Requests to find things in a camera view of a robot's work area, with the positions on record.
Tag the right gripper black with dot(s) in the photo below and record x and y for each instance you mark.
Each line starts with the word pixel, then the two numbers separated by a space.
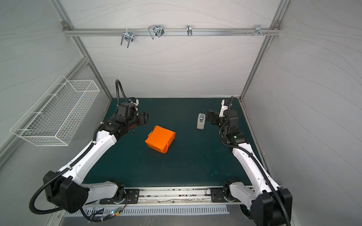
pixel 212 116

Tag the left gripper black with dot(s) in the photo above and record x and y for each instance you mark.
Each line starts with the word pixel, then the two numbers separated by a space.
pixel 142 118

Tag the orange wrapping paper sheet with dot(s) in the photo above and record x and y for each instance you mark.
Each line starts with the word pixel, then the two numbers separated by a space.
pixel 160 139

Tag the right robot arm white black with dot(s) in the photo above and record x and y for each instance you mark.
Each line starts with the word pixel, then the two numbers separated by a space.
pixel 266 203

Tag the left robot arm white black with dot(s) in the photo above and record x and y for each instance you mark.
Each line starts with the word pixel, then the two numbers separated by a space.
pixel 65 188

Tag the green table mat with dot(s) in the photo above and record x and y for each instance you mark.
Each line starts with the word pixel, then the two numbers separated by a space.
pixel 195 158

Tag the white vent strip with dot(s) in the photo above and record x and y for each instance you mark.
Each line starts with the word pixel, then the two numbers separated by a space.
pixel 177 210

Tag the metal u-bolt clamp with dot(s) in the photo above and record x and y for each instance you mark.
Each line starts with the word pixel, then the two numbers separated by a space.
pixel 127 37
pixel 156 31

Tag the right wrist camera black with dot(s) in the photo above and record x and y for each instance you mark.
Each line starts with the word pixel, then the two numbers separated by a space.
pixel 226 109

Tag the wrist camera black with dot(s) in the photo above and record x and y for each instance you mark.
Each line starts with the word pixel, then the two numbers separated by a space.
pixel 226 109
pixel 130 107

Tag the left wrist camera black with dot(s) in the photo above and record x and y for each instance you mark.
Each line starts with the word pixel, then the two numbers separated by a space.
pixel 130 107

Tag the white wire basket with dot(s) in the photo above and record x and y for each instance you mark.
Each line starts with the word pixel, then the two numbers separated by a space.
pixel 54 119

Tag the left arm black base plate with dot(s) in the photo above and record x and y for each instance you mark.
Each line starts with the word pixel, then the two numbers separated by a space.
pixel 130 196

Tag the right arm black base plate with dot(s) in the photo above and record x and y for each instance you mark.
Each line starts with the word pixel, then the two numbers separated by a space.
pixel 219 194

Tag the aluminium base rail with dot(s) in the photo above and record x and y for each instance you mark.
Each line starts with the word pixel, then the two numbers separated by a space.
pixel 175 195

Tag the aluminium cross rail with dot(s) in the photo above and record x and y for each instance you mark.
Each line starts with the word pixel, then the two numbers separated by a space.
pixel 138 32

